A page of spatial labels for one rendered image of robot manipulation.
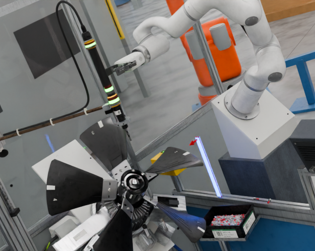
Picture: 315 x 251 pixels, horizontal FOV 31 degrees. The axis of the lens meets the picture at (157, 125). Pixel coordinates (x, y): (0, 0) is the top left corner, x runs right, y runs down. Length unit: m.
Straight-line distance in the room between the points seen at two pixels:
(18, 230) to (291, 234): 1.26
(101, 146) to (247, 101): 0.77
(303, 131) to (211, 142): 1.58
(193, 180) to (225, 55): 2.86
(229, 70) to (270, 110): 3.37
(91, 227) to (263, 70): 1.02
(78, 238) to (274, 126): 1.15
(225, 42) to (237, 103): 3.40
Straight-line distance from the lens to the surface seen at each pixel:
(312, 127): 2.19
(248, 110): 2.85
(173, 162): 2.49
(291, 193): 2.99
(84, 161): 2.67
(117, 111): 2.32
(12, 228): 2.76
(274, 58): 2.57
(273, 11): 10.49
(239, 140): 2.85
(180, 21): 2.33
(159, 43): 2.46
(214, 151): 3.73
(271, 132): 2.87
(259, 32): 2.44
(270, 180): 2.84
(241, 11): 2.26
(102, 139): 2.49
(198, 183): 3.64
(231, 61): 6.28
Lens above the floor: 2.09
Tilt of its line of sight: 17 degrees down
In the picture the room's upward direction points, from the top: 22 degrees counter-clockwise
